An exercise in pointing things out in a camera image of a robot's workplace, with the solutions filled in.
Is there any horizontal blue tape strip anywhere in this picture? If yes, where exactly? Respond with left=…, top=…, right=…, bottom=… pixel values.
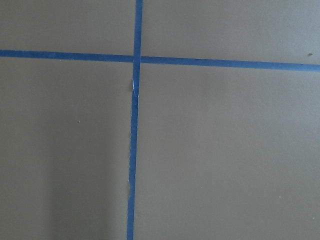
left=0, top=49, right=320, bottom=72

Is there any vertical blue tape strip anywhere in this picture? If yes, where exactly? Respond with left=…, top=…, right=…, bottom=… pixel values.
left=126, top=0, right=143, bottom=240

